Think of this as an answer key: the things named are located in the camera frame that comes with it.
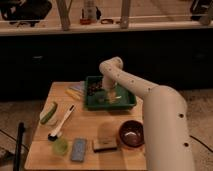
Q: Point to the white bottle on shelf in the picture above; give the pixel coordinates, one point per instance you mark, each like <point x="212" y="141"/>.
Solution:
<point x="91" y="11"/>

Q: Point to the green plastic tray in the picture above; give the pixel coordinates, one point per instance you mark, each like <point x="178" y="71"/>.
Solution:
<point x="128" y="100"/>

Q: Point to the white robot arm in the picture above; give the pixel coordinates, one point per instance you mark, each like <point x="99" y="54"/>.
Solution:
<point x="166" y="133"/>

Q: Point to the dark grape bunch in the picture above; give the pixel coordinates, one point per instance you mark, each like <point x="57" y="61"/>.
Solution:
<point x="94" y="87"/>

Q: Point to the wooden block eraser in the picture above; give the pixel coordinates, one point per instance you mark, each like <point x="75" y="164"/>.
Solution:
<point x="104" y="144"/>

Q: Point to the brown wooden bowl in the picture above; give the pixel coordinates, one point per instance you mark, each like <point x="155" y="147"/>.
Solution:
<point x="130" y="134"/>

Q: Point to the black pole stand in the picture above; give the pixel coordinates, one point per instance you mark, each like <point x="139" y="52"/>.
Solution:
<point x="16" y="163"/>

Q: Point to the black bag on shelf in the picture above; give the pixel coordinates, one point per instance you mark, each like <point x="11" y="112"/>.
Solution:
<point x="28" y="11"/>

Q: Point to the blue sponge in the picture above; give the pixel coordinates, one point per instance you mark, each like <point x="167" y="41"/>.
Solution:
<point x="78" y="149"/>

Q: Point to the light blue cloth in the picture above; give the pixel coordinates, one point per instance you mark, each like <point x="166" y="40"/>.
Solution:
<point x="79" y="87"/>

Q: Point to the yellow banana pieces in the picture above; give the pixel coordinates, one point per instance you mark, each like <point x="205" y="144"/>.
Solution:
<point x="73" y="94"/>

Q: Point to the small green cup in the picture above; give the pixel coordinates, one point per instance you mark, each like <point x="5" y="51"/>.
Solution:
<point x="60" y="146"/>

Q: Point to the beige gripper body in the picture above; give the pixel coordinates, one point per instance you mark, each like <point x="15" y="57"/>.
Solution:
<point x="103" y="96"/>

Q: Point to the white dish brush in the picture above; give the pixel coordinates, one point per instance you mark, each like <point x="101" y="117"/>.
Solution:
<point x="54" y="133"/>

